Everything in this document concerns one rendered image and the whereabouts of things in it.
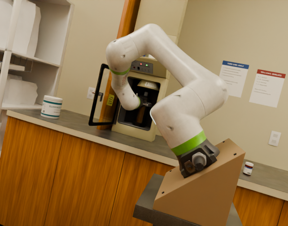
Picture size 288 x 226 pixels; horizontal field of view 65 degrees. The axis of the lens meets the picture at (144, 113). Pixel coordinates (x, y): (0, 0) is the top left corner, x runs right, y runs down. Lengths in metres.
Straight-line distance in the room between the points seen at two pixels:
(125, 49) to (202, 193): 0.64
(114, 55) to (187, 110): 0.42
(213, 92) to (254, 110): 1.29
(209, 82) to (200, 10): 1.45
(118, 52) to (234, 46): 1.31
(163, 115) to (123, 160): 0.76
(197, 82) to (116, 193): 0.95
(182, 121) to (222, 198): 0.25
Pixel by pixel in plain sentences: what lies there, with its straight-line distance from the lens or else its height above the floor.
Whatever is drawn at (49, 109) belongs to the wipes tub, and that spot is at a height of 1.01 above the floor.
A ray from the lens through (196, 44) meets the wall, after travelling 2.10.
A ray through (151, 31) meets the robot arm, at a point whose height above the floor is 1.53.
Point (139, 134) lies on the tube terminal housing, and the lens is 1.66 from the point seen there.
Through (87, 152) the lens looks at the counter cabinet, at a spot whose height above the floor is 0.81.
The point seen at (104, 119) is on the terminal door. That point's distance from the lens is 1.58.
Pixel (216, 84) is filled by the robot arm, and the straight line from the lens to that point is 0.80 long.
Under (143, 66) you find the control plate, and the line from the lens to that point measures 1.60.
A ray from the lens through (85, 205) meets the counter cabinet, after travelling 1.63.
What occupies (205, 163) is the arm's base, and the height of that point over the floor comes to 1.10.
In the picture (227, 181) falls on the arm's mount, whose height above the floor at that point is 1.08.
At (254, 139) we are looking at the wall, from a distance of 2.07.
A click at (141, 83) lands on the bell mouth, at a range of 1.69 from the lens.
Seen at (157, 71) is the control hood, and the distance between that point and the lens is 1.59.
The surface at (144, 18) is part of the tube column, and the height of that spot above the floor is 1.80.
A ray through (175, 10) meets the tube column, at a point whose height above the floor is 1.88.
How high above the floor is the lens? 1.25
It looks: 4 degrees down
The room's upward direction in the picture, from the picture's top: 13 degrees clockwise
